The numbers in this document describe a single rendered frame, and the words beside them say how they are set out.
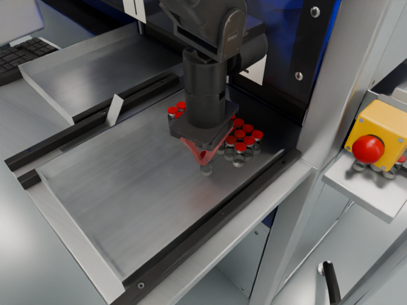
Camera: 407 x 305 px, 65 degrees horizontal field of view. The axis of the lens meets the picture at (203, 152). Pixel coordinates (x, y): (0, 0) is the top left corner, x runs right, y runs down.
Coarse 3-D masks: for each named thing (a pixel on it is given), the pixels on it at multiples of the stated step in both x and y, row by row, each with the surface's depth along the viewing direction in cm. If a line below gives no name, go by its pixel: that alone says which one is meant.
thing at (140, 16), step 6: (126, 0) 75; (132, 0) 73; (138, 0) 71; (126, 6) 76; (132, 6) 74; (138, 6) 72; (126, 12) 77; (132, 12) 75; (138, 12) 73; (144, 12) 72; (138, 18) 75; (144, 18) 73
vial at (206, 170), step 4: (212, 160) 55; (208, 164) 54; (212, 164) 55; (200, 168) 56; (204, 168) 55; (208, 168) 55; (212, 168) 56; (200, 172) 57; (204, 172) 56; (208, 172) 56
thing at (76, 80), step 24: (72, 48) 82; (96, 48) 87; (120, 48) 87; (144, 48) 87; (24, 72) 73; (48, 72) 79; (72, 72) 79; (96, 72) 79; (120, 72) 79; (144, 72) 79; (168, 72) 75; (48, 96) 68; (72, 96) 72; (96, 96) 72; (120, 96) 68; (72, 120) 63
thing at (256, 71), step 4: (260, 60) 54; (264, 60) 53; (256, 64) 55; (260, 64) 54; (264, 64) 54; (248, 68) 57; (252, 68) 56; (256, 68) 56; (260, 68) 55; (264, 68) 54; (240, 72) 59; (244, 72) 58; (252, 72) 57; (256, 72) 56; (260, 72) 55; (248, 76) 58; (252, 76) 57; (256, 76) 57; (260, 76) 56; (256, 80) 57; (260, 80) 56; (260, 84) 57
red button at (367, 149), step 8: (368, 136) 44; (352, 144) 46; (360, 144) 44; (368, 144) 44; (376, 144) 43; (352, 152) 46; (360, 152) 45; (368, 152) 44; (376, 152) 43; (360, 160) 46; (368, 160) 44; (376, 160) 44
